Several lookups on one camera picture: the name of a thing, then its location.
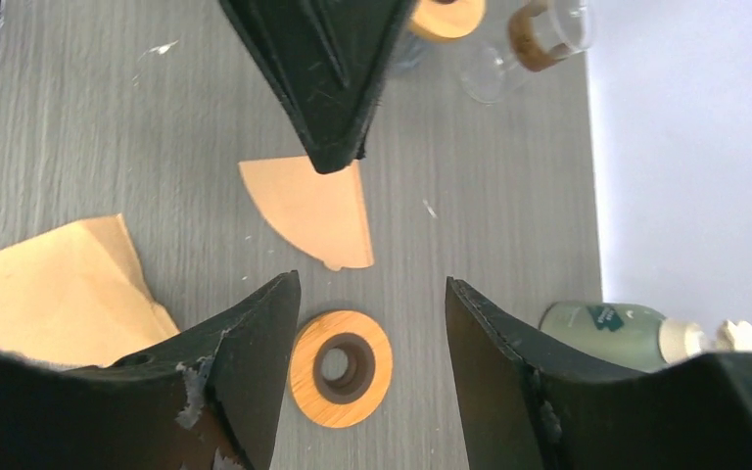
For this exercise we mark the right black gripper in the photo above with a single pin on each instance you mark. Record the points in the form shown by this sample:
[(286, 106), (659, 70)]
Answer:
[(528, 401)]

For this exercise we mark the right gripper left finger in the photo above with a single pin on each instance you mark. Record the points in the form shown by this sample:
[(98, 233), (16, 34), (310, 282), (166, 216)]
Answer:
[(208, 398)]

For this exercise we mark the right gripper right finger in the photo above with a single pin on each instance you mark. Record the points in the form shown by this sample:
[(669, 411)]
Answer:
[(326, 62)]

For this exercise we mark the large wooden ring holder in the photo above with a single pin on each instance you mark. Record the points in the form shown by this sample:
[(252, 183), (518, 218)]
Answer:
[(445, 21)]

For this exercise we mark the glass carafe server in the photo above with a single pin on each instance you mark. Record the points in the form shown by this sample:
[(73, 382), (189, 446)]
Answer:
[(410, 50)]

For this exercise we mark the green pump bottle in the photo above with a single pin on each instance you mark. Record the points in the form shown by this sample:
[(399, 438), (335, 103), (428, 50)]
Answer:
[(637, 336)]

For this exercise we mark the small glass with wood band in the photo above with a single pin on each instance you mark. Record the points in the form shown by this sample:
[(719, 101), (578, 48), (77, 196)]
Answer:
[(536, 37)]

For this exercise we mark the small wooden ring holder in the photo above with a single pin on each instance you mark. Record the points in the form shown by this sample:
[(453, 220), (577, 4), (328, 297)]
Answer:
[(341, 368)]

